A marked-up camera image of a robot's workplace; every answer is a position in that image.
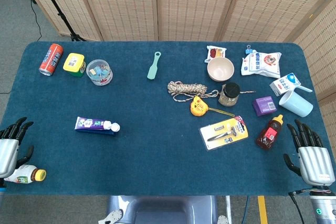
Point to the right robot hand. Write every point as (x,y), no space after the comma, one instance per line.
(315,163)

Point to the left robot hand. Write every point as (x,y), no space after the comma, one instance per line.
(6,155)

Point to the toothpaste tube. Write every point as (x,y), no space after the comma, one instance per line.
(89,123)

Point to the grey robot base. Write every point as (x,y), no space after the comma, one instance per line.
(162,211)

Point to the small drink bottle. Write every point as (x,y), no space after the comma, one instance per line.
(23,174)

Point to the honey bottle yellow cap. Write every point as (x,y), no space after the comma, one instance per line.
(269,134)

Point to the light blue mug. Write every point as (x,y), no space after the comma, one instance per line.
(296,104)

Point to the yellow floor tape strip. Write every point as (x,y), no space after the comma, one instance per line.
(262,208)

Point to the purple small box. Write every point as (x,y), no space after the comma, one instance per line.
(263,106)

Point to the white blue milk carton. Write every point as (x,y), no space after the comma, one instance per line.
(283,85)

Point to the razor in yellow blister pack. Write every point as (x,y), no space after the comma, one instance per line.
(223,133)

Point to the white table leg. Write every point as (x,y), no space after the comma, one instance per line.
(228,208)

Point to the dark blue rectangular box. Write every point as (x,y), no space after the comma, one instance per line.
(105,132)

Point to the red soda can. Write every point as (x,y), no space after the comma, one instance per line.
(51,60)

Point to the glass jar black lid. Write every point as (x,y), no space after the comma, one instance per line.
(230,93)

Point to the white powder bag blue print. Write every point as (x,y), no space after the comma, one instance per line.
(260,64)

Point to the green container yellow lid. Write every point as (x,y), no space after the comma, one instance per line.
(73,62)

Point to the clear round tub of clips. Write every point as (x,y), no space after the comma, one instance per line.
(99,73)

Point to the yellow tape measure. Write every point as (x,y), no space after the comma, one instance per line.
(198,107)

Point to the blue binder clip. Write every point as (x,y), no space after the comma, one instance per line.
(249,50)

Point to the beige bowl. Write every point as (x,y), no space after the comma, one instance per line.
(220,69)

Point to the black tripod stand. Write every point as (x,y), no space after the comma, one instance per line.
(74,36)

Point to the red white snack packet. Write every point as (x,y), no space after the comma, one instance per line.
(215,52)

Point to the blue tablecloth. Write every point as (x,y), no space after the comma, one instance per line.
(157,155)

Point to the green plastic spatula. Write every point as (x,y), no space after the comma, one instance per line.
(152,70)

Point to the woven folding screen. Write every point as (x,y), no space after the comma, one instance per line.
(183,3)

